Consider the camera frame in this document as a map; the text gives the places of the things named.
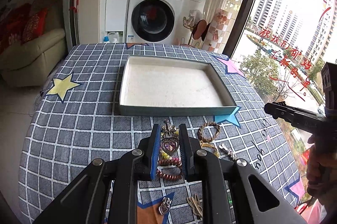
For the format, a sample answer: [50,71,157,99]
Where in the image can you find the yellow cord flower hair tie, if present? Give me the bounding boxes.
[200,141,221,158]

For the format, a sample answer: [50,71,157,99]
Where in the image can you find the pink yellow beaded bracelet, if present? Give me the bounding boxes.
[159,148,178,162]

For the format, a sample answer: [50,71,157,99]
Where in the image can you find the silver crown heart pendant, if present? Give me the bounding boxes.
[160,119,179,156]

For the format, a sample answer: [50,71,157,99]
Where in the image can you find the brown spiral hair tie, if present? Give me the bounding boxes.
[155,157,183,182]

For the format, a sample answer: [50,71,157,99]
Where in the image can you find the person's right hand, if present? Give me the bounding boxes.
[306,135,336,198]

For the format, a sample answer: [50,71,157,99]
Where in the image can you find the silver heart brooch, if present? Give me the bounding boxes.
[158,197,172,215]

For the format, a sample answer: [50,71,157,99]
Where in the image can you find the teal shallow tray box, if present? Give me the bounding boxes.
[119,55,238,117]

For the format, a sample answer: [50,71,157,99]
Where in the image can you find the beige rubber bands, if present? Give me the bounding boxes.
[186,194,203,219]

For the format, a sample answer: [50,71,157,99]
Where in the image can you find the blue checkered star tablecloth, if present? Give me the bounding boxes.
[18,43,299,223]

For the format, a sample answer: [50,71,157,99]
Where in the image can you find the checkered pink gift bag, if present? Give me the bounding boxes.
[202,9,235,54]

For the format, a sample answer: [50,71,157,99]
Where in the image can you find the brown round stool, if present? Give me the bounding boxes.
[192,20,208,41]

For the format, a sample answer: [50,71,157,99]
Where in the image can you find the white front-load washing machine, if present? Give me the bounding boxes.
[125,0,183,45]

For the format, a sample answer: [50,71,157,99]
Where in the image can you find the cream leather sofa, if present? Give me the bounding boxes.
[1,29,67,87]

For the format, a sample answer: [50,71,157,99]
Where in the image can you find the red cushion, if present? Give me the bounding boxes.
[21,8,48,45]

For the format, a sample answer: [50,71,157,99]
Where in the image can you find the tan braided bracelet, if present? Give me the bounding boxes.
[197,121,221,143]

